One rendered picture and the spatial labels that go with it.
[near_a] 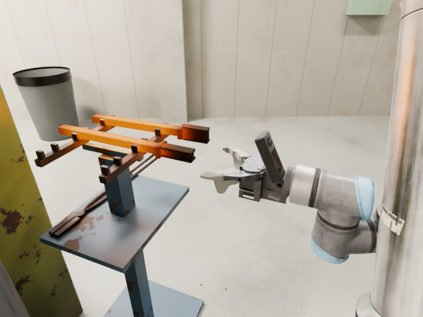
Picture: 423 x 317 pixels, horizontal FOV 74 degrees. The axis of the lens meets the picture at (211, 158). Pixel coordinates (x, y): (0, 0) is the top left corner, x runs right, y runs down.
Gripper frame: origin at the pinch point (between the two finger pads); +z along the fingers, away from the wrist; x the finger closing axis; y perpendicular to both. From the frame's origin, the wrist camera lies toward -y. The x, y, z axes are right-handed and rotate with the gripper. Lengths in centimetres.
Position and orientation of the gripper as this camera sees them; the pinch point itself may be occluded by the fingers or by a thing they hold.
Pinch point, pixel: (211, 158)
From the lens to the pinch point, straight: 70.7
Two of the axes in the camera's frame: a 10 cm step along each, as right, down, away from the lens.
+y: 0.0, 8.7, 4.9
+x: 3.9, -4.5, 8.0
